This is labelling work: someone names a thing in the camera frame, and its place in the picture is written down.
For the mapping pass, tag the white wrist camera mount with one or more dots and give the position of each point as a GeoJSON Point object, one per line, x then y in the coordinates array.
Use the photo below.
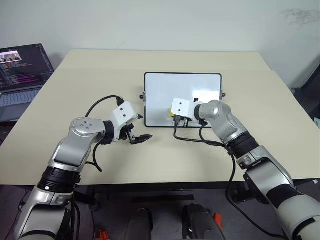
{"type": "Point", "coordinates": [182, 107]}
{"type": "Point", "coordinates": [123, 115]}

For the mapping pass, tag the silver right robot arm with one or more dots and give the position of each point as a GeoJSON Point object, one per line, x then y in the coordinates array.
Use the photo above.
{"type": "Point", "coordinates": [250, 150]}

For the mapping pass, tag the red plastic part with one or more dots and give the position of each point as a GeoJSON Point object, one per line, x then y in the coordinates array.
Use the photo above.
{"type": "Point", "coordinates": [102, 235]}

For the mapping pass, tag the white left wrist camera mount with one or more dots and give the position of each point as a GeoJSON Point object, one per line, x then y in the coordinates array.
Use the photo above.
{"type": "Point", "coordinates": [123, 115]}

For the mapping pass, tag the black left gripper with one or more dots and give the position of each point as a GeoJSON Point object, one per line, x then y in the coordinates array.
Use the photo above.
{"type": "Point", "coordinates": [126, 132]}

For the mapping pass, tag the small yellow object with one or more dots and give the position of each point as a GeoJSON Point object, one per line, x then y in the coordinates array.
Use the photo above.
{"type": "Point", "coordinates": [171, 113]}

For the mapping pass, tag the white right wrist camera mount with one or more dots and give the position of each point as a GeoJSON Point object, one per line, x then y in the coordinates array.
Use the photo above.
{"type": "Point", "coordinates": [182, 107]}

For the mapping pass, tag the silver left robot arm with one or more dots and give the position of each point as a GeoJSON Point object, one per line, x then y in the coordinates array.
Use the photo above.
{"type": "Point", "coordinates": [72, 147]}

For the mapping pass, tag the dark rounded narrow shape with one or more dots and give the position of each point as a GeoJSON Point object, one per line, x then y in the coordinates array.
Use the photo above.
{"type": "Point", "coordinates": [140, 225]}

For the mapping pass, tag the orange plastic part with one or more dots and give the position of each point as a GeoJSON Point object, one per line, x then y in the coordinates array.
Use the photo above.
{"type": "Point", "coordinates": [218, 221]}

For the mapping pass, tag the black framed whiteboard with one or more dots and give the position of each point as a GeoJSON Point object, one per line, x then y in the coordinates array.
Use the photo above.
{"type": "Point", "coordinates": [160, 95]}

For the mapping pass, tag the open grey laptop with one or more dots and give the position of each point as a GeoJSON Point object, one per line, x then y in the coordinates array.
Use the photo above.
{"type": "Point", "coordinates": [17, 70]}

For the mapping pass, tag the dark rounded wide shape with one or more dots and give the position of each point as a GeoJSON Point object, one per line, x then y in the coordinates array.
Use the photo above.
{"type": "Point", "coordinates": [202, 225]}

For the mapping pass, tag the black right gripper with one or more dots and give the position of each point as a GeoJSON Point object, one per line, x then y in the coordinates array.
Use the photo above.
{"type": "Point", "coordinates": [182, 122]}

